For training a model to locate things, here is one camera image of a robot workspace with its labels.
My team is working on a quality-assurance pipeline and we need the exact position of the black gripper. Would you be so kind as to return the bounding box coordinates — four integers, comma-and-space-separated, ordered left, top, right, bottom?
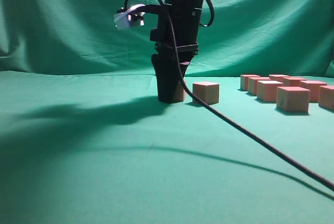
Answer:
150, 4, 201, 103

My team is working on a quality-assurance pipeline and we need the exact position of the pink cube column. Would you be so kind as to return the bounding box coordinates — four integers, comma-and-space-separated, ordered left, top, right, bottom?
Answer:
318, 86, 334, 111
247, 77, 270, 96
172, 81, 187, 103
256, 80, 283, 102
193, 81, 220, 105
240, 74, 259, 91
300, 80, 327, 102
276, 86, 310, 113
269, 74, 290, 82

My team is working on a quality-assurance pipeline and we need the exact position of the green cloth backdrop and cover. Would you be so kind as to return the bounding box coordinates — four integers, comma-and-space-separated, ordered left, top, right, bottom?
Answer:
1, 0, 333, 223

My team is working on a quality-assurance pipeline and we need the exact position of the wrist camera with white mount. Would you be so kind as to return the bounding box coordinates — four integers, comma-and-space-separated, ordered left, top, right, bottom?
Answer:
113, 4, 145, 30

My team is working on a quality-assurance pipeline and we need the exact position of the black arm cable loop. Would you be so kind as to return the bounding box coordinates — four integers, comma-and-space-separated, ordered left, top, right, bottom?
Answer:
199, 0, 215, 28

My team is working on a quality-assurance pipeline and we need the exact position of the black camera cable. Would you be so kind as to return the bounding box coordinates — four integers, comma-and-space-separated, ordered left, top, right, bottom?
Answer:
124, 0, 334, 192

